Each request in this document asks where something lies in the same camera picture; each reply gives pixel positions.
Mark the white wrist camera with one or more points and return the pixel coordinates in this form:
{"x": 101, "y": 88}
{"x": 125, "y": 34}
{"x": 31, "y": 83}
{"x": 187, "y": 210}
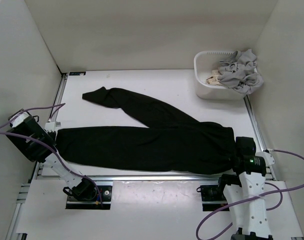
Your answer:
{"x": 52, "y": 126}
{"x": 267, "y": 156}

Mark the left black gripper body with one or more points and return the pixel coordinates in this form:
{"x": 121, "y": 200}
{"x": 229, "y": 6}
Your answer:
{"x": 52, "y": 134}

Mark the grey crumpled garment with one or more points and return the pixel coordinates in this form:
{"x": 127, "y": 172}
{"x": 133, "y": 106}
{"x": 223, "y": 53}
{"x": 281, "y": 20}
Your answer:
{"x": 238, "y": 72}

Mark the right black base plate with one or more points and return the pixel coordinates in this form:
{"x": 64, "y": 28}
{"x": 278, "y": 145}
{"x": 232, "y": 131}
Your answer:
{"x": 212, "y": 197}

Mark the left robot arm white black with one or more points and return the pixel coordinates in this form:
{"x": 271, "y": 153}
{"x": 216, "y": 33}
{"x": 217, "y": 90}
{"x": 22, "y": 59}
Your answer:
{"x": 38, "y": 145}

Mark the white plastic basket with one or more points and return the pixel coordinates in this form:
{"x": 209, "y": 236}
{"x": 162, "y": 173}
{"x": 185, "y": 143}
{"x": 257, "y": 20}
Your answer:
{"x": 204, "y": 63}

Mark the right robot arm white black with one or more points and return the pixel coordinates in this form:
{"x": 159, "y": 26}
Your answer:
{"x": 244, "y": 190}

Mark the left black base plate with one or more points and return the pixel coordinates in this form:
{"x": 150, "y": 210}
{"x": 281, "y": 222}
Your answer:
{"x": 88, "y": 202}

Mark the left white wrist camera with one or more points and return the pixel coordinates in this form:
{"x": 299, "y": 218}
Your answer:
{"x": 52, "y": 126}

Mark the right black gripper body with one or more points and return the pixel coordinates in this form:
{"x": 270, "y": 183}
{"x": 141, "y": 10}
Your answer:
{"x": 235, "y": 169}

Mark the beige crumpled garment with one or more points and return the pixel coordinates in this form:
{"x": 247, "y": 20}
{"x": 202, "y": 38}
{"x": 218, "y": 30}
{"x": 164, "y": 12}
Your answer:
{"x": 213, "y": 79}

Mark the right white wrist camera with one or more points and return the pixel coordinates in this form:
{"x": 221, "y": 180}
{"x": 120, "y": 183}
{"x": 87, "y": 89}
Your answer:
{"x": 267, "y": 156}

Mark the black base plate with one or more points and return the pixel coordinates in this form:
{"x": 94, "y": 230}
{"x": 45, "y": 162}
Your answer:
{"x": 88, "y": 202}
{"x": 212, "y": 197}

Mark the black trousers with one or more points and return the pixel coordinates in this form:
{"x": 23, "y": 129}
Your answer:
{"x": 169, "y": 139}

